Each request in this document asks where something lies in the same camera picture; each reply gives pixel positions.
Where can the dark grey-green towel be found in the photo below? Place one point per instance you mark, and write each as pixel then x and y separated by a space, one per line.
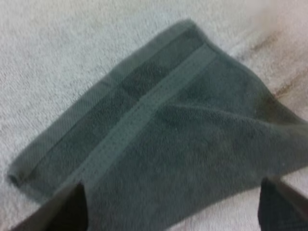
pixel 168 144

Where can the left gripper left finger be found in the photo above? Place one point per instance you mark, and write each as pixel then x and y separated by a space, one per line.
pixel 63 211

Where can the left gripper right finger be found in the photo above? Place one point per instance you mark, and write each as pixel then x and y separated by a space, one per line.
pixel 281 208

